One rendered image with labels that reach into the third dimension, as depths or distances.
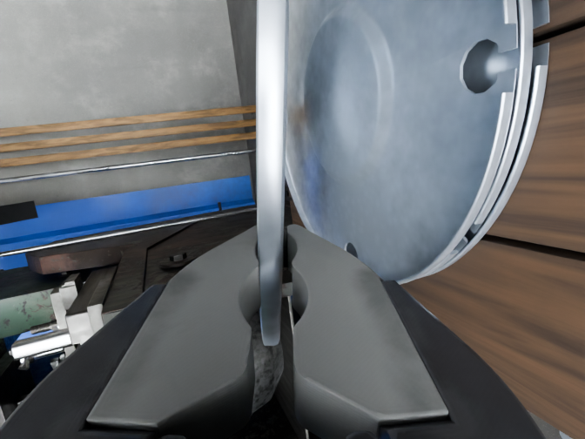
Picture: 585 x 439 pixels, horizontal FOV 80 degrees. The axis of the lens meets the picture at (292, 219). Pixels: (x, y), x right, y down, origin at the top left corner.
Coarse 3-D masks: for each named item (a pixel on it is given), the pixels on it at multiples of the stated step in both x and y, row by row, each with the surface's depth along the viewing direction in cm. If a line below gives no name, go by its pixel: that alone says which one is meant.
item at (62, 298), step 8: (64, 280) 76; (72, 280) 72; (80, 280) 77; (56, 288) 74; (64, 288) 71; (72, 288) 72; (80, 288) 75; (56, 296) 72; (64, 296) 72; (72, 296) 72; (56, 304) 72; (64, 304) 72; (56, 312) 72; (64, 312) 73; (56, 320) 74; (64, 320) 73; (32, 328) 72; (40, 328) 73; (48, 328) 73; (56, 328) 73
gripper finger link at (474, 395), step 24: (408, 312) 8; (432, 336) 8; (456, 336) 8; (432, 360) 7; (456, 360) 7; (480, 360) 7; (456, 384) 7; (480, 384) 7; (504, 384) 7; (456, 408) 6; (480, 408) 6; (504, 408) 6; (384, 432) 6; (408, 432) 6; (432, 432) 6; (456, 432) 6; (480, 432) 6; (504, 432) 6; (528, 432) 6
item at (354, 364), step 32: (288, 256) 12; (320, 256) 11; (352, 256) 11; (320, 288) 9; (352, 288) 9; (384, 288) 9; (320, 320) 8; (352, 320) 8; (384, 320) 8; (320, 352) 7; (352, 352) 7; (384, 352) 7; (416, 352) 7; (320, 384) 7; (352, 384) 7; (384, 384) 7; (416, 384) 7; (320, 416) 7; (352, 416) 6; (384, 416) 6; (416, 416) 6
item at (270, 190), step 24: (264, 0) 9; (288, 0) 9; (264, 24) 9; (288, 24) 9; (264, 48) 9; (264, 72) 9; (264, 96) 9; (264, 120) 9; (264, 144) 9; (264, 168) 10; (264, 192) 10; (264, 216) 10; (264, 240) 11; (264, 264) 11; (264, 288) 12; (264, 312) 13; (264, 336) 15
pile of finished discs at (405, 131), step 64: (320, 0) 28; (384, 0) 21; (448, 0) 17; (512, 0) 14; (320, 64) 28; (384, 64) 22; (448, 64) 17; (512, 64) 15; (320, 128) 30; (384, 128) 23; (448, 128) 18; (512, 128) 15; (320, 192) 34; (384, 192) 24; (448, 192) 19; (384, 256) 26; (448, 256) 20
